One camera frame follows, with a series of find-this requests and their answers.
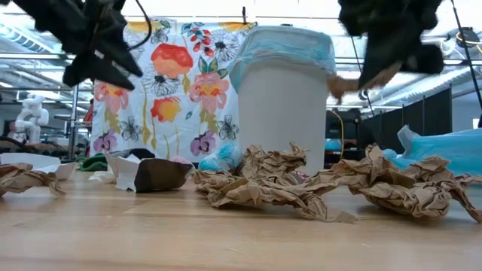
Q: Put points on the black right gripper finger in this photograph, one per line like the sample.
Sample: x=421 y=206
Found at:
x=388 y=49
x=423 y=58

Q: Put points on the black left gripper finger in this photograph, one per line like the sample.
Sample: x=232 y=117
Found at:
x=116 y=45
x=94 y=71

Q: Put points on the small brown paper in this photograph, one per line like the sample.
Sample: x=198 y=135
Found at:
x=340 y=86

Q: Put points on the light blue plastic trash bag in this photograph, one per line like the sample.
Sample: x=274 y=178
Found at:
x=282 y=45
x=452 y=148

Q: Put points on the white tissue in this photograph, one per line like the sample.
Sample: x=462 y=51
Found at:
x=37 y=160
x=101 y=177

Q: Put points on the torn white paper sheet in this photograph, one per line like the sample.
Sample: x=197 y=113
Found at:
x=122 y=173

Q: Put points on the white plastic trash bin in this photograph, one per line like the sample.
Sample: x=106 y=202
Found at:
x=282 y=113

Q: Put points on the dark printed snack wrapper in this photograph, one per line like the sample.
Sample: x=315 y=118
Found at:
x=162 y=175

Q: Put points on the blue white paper ball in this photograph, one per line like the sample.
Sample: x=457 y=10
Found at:
x=222 y=158

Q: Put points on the thin black pole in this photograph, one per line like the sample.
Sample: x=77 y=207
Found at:
x=465 y=41

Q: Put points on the round black lamp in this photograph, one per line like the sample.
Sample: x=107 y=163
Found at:
x=467 y=37

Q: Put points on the white humanoid robot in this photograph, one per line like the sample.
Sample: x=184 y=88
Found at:
x=32 y=116

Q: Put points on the bright monitor screen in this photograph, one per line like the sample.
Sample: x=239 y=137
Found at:
x=476 y=124

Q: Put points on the floral printed cloth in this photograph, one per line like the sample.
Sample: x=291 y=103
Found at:
x=169 y=113

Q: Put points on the green black cloth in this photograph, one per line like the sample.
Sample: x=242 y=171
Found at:
x=94 y=163

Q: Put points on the black cloth clip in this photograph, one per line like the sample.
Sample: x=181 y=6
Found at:
x=244 y=15

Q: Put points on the black partition wall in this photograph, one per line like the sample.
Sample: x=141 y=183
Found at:
x=433 y=113

